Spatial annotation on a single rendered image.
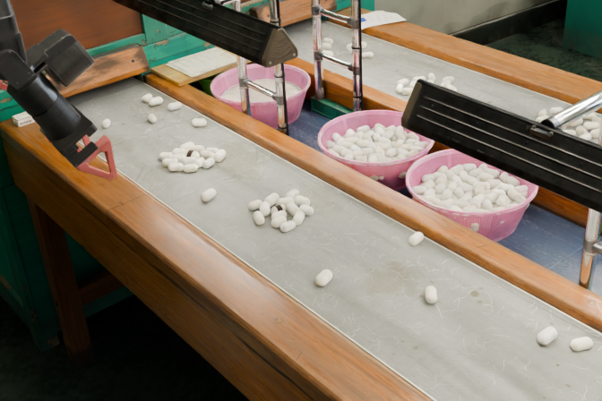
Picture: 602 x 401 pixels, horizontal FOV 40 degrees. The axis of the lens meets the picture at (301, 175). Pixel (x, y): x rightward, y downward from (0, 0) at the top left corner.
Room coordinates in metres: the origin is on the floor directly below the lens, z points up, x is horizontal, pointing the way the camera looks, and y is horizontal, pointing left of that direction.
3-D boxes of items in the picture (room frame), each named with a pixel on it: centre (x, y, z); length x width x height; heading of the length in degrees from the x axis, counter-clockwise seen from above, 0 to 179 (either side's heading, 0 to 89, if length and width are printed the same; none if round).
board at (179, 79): (2.18, 0.22, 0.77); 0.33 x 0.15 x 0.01; 128
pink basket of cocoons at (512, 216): (1.44, -0.35, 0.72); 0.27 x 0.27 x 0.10
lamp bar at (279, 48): (1.70, 0.21, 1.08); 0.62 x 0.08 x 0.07; 38
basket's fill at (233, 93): (2.01, 0.09, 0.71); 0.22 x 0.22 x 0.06
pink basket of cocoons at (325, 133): (1.66, -0.18, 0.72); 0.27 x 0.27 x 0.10
